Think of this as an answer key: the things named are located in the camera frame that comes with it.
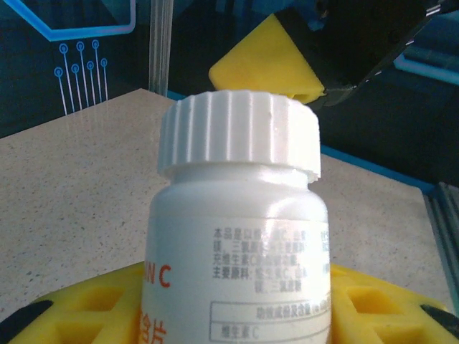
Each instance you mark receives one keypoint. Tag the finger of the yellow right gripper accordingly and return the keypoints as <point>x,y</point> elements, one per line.
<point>265,61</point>

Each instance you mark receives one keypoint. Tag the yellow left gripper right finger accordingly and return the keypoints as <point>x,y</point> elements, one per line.
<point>376,322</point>

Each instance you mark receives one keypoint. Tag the white vitamin pill bottle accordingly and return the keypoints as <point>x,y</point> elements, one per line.
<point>233,251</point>

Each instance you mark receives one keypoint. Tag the white ribbed bottle cap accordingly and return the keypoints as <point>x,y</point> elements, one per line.
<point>233,132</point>

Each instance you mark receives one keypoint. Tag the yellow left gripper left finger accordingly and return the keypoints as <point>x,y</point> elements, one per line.
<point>71,322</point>

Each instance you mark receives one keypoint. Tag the right aluminium frame post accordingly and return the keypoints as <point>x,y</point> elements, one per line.
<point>159,43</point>

